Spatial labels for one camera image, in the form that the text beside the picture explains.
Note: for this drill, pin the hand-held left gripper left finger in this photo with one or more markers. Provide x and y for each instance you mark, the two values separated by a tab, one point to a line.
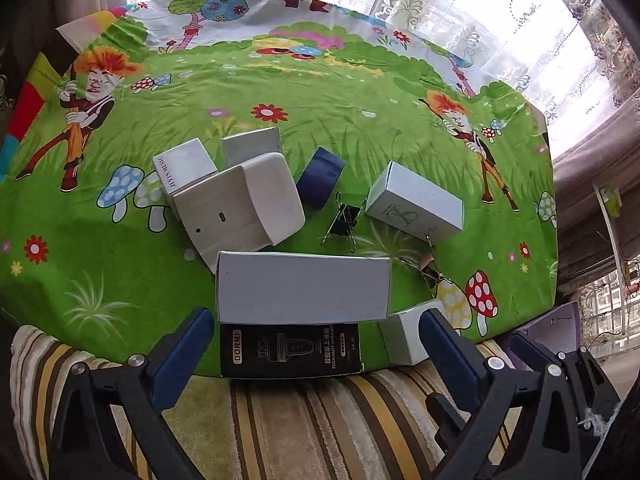
182	355

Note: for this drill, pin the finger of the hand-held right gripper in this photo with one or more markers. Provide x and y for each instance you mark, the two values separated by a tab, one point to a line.
532	349
595	385

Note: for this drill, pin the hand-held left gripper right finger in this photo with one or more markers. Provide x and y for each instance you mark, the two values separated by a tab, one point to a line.
450	355

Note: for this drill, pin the purple cardboard storage box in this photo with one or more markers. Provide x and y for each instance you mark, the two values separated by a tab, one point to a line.
555	320

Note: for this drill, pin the white box orange print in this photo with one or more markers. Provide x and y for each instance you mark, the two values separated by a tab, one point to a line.
402	337

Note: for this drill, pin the pink binder clip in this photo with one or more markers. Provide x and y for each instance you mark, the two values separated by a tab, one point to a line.
431	272

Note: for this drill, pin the large white box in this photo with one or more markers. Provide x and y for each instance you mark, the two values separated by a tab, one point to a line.
300	287

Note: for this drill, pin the white rounded plastic case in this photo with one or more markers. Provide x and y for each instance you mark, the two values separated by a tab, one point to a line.
235	210

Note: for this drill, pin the white box grey emblem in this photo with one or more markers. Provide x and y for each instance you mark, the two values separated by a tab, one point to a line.
415	202

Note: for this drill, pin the black binder clip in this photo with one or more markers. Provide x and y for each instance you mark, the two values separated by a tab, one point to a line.
345	220

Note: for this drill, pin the white box black lettering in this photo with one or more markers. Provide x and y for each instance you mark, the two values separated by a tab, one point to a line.
187	160

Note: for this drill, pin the small grey white box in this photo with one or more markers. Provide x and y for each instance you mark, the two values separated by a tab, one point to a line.
250	146

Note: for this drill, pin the dark blue box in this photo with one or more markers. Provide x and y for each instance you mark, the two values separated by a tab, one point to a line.
320	177

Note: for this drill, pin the striped beige towel blanket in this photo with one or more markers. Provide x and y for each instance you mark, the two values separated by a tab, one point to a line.
300	425

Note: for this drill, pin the green tissue pack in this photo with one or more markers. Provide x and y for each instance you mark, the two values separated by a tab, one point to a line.
612	200

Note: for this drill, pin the green cartoon printed cloth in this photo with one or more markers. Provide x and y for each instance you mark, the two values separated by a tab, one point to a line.
325	95

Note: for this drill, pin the white lace sheer curtain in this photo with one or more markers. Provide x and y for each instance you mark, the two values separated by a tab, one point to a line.
500	25

